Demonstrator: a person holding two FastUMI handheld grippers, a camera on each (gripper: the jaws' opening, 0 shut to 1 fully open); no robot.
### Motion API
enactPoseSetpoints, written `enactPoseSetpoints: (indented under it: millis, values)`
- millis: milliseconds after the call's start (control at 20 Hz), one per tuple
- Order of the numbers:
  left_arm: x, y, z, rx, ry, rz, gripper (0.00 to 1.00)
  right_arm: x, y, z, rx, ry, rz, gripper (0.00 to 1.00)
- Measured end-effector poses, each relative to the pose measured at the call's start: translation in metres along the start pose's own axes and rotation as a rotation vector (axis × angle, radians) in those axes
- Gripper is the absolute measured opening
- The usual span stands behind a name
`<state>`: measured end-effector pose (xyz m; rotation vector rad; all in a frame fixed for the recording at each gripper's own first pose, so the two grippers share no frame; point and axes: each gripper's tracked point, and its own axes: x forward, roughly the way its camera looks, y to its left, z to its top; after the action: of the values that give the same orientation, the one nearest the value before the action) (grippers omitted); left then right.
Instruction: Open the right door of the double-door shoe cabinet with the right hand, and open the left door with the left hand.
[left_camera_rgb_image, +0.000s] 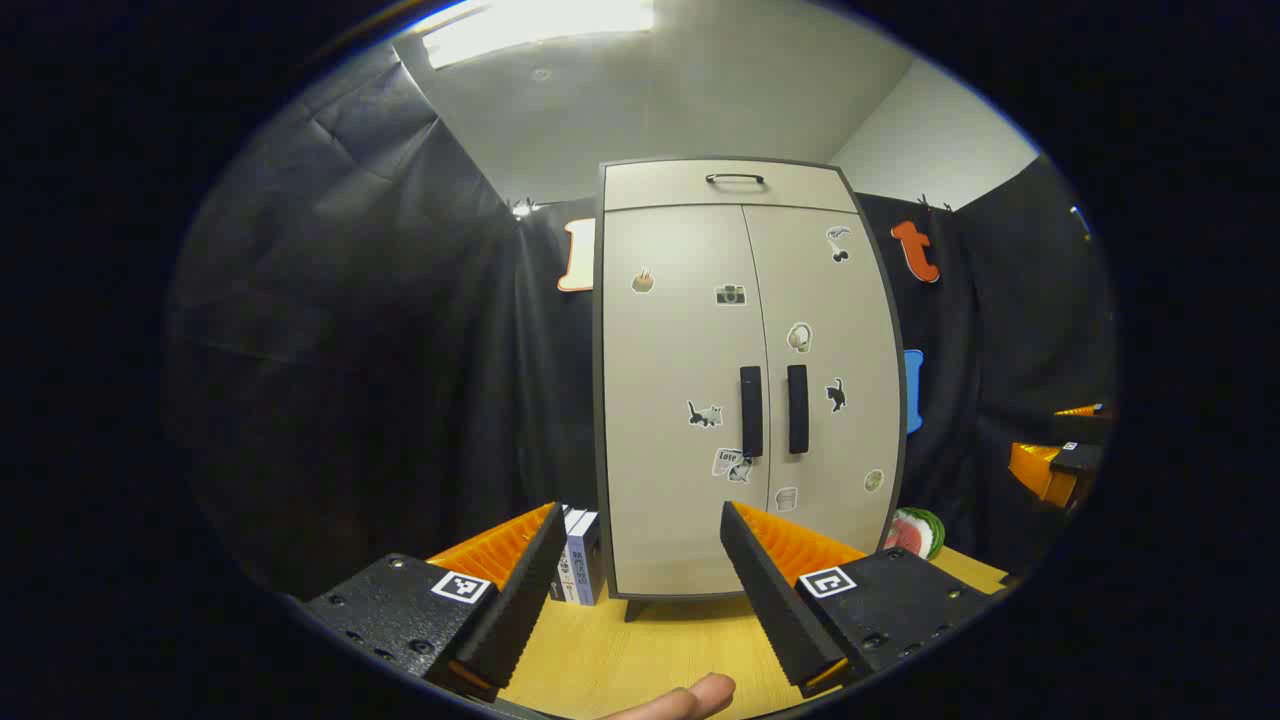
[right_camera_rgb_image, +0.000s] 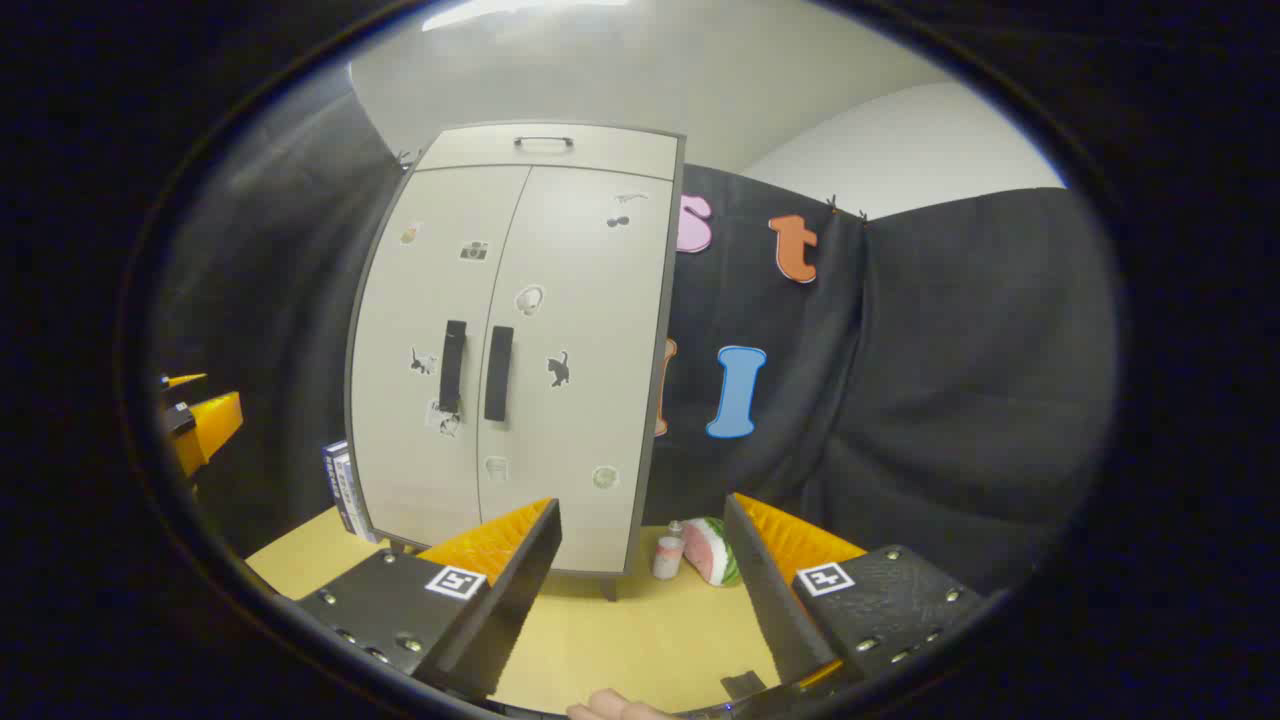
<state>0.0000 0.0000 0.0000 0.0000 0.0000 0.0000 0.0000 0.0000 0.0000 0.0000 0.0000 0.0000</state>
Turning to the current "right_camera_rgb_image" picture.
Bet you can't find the black door handle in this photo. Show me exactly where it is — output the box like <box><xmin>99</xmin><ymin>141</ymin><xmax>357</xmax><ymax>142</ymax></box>
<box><xmin>483</xmin><ymin>325</ymin><xmax>516</xmax><ymax>423</ymax></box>
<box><xmin>438</xmin><ymin>320</ymin><xmax>469</xmax><ymax>415</ymax></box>

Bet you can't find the beige cabinet door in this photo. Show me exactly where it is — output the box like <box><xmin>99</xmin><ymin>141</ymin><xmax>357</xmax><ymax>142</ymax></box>
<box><xmin>477</xmin><ymin>164</ymin><xmax>682</xmax><ymax>577</ymax></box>
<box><xmin>347</xmin><ymin>165</ymin><xmax>532</xmax><ymax>551</ymax></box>

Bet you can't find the beige double-door shoe cabinet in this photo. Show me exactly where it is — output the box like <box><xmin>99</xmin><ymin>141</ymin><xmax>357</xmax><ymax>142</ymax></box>
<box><xmin>343</xmin><ymin>122</ymin><xmax>688</xmax><ymax>603</ymax></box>

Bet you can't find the toy watermelon slice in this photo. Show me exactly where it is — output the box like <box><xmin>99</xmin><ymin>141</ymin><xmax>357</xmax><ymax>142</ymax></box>
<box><xmin>682</xmin><ymin>516</ymin><xmax>744</xmax><ymax>589</ymax></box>

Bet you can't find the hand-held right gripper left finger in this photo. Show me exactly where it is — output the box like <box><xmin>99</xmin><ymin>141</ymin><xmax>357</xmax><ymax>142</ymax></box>
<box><xmin>297</xmin><ymin>497</ymin><xmax>563</xmax><ymax>702</ymax></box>

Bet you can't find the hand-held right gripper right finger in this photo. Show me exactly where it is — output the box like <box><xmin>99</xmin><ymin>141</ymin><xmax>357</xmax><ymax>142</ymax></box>
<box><xmin>722</xmin><ymin>492</ymin><xmax>991</xmax><ymax>701</ymax></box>

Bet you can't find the small pink bottle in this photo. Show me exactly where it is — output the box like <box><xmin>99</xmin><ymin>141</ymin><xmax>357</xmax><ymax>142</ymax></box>
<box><xmin>652</xmin><ymin>520</ymin><xmax>688</xmax><ymax>582</ymax></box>

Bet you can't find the blue and white book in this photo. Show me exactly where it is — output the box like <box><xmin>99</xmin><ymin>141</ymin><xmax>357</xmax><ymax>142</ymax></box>
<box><xmin>321</xmin><ymin>440</ymin><xmax>380</xmax><ymax>546</ymax></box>

